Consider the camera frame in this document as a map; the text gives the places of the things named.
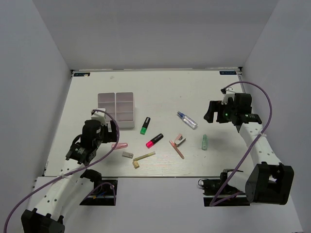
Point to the yellow lead refill tube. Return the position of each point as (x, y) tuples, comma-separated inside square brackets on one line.
[(144, 156)]

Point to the pink highlighter marker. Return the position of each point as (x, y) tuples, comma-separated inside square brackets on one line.
[(154, 140)]

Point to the blue capped spray bottle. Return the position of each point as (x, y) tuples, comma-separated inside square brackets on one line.
[(187, 120)]

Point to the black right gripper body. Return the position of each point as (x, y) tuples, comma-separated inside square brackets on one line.
[(229, 110)]

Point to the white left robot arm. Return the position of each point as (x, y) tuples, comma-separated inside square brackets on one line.
[(75, 182)]

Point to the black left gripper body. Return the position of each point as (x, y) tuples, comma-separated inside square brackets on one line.
[(106, 135)]

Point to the white left organizer tray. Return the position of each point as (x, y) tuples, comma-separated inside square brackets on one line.
[(108, 102)]

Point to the green transparent glue tube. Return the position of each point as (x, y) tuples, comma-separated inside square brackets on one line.
[(204, 142)]

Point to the grey eraser block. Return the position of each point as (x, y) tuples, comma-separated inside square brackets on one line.
[(127, 155)]

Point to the green highlighter marker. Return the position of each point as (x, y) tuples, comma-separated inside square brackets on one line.
[(145, 126)]

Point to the right corner label sticker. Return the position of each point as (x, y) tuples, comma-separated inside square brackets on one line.
[(226, 72)]

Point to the pink transparent case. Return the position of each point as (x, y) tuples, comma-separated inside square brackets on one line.
[(118, 146)]

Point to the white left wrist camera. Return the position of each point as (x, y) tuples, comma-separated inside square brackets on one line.
[(99, 115)]

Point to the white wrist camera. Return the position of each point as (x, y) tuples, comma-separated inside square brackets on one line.
[(99, 115), (228, 93)]

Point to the corner label sticker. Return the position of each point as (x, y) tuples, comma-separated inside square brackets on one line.
[(81, 74), (226, 72)]

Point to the white organizer tray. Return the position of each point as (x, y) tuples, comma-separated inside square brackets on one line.
[(108, 102), (125, 110)]

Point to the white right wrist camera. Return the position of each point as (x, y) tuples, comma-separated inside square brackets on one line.
[(228, 93)]

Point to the left corner label sticker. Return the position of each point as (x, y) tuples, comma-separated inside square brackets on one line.
[(81, 74)]

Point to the pink lead refill tube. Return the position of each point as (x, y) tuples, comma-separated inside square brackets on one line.
[(176, 149)]

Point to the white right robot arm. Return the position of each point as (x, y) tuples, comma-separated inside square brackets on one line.
[(270, 181)]

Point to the white right organizer tray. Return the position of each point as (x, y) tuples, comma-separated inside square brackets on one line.
[(125, 110)]

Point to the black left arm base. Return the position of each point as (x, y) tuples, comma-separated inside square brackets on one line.
[(105, 195)]

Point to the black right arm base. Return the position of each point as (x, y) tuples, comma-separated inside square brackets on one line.
[(210, 186)]

